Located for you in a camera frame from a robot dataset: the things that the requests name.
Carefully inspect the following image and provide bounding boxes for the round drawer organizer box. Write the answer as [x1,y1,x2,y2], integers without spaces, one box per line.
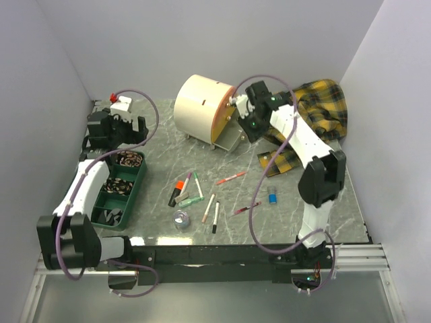
[174,75,244,151]

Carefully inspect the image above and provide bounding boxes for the grey eraser block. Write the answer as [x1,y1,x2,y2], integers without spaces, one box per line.
[174,192,189,203]

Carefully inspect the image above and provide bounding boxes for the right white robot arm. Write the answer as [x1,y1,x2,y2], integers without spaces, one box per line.
[229,81,346,268]

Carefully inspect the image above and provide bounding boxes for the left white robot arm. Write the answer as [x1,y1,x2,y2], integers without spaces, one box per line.
[36,108,148,271]

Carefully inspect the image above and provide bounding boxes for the green compartment tray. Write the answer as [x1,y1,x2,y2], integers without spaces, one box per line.
[90,151,147,231]

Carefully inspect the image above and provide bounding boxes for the orange red pen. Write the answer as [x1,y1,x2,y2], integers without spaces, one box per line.
[216,171,246,185]

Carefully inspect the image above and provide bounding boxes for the yellow plaid cloth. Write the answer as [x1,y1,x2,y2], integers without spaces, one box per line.
[257,79,347,177]

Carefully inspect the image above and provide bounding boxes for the blue glue stick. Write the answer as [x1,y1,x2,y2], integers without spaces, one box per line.
[267,186,277,205]

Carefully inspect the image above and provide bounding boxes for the black binder clips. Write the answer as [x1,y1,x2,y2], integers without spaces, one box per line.
[96,209,123,226]

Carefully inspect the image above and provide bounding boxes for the black cap marker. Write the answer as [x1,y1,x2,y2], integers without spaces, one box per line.
[211,201,220,234]

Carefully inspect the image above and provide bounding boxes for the dark red pen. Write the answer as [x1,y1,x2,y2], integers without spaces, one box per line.
[232,201,261,216]

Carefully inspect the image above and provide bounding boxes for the orange black highlighter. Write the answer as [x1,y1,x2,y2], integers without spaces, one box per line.
[168,180,184,207]

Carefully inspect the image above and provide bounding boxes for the green cap marker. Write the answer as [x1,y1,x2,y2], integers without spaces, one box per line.
[193,171,205,200]

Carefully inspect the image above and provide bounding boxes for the purple cap marker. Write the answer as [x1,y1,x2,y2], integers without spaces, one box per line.
[180,172,192,194]

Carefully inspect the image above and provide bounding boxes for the pink cap marker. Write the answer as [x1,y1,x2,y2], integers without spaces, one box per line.
[201,193,216,223]

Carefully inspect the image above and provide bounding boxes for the clear tape roll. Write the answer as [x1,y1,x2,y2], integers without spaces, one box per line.
[172,210,191,230]

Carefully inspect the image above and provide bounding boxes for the black base beam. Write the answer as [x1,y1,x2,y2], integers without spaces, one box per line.
[94,242,334,291]

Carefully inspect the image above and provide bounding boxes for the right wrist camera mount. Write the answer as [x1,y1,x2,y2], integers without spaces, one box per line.
[229,94,250,119]

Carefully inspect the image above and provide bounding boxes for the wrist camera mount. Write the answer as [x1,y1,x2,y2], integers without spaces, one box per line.
[109,94,133,119]
[229,94,250,119]

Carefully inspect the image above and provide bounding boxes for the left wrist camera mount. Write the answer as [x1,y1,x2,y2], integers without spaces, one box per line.
[109,94,133,119]

